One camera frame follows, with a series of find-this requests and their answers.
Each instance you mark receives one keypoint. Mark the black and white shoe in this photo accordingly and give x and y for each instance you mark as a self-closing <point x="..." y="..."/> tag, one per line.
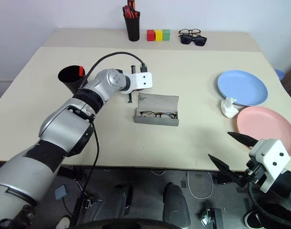
<point x="251" y="219"/>

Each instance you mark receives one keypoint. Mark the tall orange capped screwdriver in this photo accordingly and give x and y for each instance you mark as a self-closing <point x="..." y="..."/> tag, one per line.
<point x="131" y="4"/>

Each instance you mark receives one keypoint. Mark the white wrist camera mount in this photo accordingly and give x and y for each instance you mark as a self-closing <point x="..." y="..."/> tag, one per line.
<point x="272" y="152"/>
<point x="140" y="82"/>

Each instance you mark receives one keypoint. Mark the black curved rim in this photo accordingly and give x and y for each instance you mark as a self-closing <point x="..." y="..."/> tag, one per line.
<point x="121" y="224"/>

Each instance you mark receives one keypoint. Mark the green block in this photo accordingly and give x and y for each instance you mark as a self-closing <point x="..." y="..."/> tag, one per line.
<point x="166" y="35"/>

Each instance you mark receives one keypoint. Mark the black rounded shape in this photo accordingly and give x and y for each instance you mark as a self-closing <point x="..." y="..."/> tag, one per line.
<point x="176" y="205"/>

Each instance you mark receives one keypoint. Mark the tortoiseshell frame glasses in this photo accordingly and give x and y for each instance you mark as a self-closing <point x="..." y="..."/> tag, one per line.
<point x="149" y="114"/>

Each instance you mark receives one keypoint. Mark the black stand foot clamp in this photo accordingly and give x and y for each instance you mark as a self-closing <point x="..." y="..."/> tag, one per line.
<point x="84" y="207"/>

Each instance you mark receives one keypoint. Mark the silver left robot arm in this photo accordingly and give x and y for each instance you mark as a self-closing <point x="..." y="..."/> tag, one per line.
<point x="57" y="124"/>

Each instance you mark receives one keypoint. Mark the black tool holder cup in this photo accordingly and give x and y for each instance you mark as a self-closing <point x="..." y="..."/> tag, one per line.
<point x="133" y="28"/>

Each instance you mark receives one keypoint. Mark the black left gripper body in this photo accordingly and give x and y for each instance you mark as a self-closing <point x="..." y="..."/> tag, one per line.
<point x="133" y="69"/>

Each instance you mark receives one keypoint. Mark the small grey box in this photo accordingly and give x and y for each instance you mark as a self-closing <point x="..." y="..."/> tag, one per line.
<point x="60" y="192"/>

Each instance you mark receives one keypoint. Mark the red block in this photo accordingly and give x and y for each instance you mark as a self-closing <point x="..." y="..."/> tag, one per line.
<point x="150" y="35"/>

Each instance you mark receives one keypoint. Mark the black plastic cup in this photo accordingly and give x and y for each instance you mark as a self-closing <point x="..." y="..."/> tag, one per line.
<point x="69" y="76"/>

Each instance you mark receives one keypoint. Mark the pink plate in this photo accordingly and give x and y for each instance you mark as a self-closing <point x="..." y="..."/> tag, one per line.
<point x="262" y="124"/>

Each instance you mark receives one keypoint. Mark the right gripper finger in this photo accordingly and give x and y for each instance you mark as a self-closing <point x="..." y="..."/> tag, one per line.
<point x="226" y="169"/>
<point x="243" y="139"/>

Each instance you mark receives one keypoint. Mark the crumpled white tissue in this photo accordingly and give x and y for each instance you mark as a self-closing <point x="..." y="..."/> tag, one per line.
<point x="229" y="108"/>

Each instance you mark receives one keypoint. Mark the black sunglasses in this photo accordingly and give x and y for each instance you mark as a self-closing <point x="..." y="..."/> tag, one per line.
<point x="186" y="39"/>

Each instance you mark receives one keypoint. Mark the blue plate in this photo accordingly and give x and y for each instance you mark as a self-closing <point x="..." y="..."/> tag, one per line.
<point x="242" y="87"/>

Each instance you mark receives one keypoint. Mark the yellow block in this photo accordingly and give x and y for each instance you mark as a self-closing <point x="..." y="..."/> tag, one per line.
<point x="159" y="35"/>

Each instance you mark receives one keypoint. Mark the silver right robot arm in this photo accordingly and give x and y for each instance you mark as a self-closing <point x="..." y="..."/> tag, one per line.
<point x="287" y="188"/>

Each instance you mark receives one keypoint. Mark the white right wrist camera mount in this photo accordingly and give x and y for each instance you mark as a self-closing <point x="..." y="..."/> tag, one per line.
<point x="272" y="152"/>

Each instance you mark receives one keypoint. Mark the black table frame bar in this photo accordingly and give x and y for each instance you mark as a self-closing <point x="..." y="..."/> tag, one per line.
<point x="227" y="179"/>

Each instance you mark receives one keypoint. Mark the grey glasses case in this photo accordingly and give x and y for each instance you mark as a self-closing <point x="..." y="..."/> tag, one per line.
<point x="157" y="102"/>

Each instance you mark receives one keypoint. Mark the black frame clear glasses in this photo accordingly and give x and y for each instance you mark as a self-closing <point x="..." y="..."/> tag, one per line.
<point x="184" y="31"/>

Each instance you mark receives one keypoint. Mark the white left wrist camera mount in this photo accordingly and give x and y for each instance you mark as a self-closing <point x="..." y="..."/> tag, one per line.
<point x="140" y="82"/>

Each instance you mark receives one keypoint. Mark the metal caster bracket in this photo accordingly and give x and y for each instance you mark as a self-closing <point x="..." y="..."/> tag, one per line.
<point x="212" y="218"/>

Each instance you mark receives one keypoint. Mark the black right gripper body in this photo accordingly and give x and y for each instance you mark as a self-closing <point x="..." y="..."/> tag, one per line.
<point x="255" y="174"/>

